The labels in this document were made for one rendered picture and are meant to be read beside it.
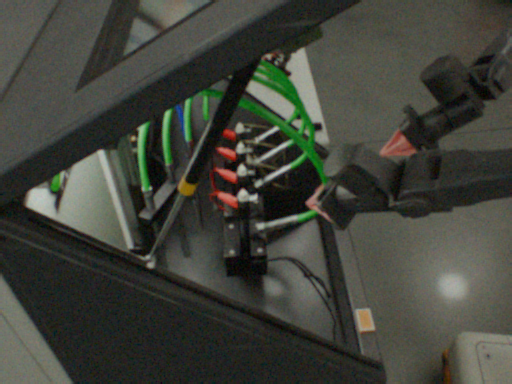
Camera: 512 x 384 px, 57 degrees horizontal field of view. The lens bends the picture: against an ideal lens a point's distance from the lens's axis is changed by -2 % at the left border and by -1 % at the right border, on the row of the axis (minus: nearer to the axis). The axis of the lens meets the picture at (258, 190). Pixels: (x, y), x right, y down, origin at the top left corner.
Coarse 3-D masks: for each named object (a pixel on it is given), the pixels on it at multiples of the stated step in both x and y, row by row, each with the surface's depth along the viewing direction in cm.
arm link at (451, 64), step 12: (444, 60) 82; (456, 60) 82; (432, 72) 82; (444, 72) 80; (456, 72) 81; (468, 72) 83; (504, 72) 82; (432, 84) 82; (444, 84) 81; (456, 84) 81; (480, 84) 83; (492, 84) 82; (504, 84) 82; (444, 96) 82; (456, 96) 82; (480, 96) 85; (492, 96) 83
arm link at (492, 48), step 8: (504, 32) 87; (496, 40) 88; (504, 40) 85; (488, 48) 88; (496, 48) 86; (504, 48) 84; (480, 56) 88; (488, 56) 87; (496, 56) 84; (504, 56) 83; (472, 64) 88; (480, 64) 88; (488, 64) 84; (496, 64) 83; (504, 64) 83; (480, 72) 85; (488, 72) 83; (480, 80) 84
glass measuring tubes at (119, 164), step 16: (112, 144) 91; (128, 144) 106; (112, 160) 95; (128, 160) 105; (112, 176) 98; (128, 176) 104; (112, 192) 100; (128, 192) 103; (128, 208) 105; (128, 224) 110; (144, 224) 119; (128, 240) 111; (144, 240) 115
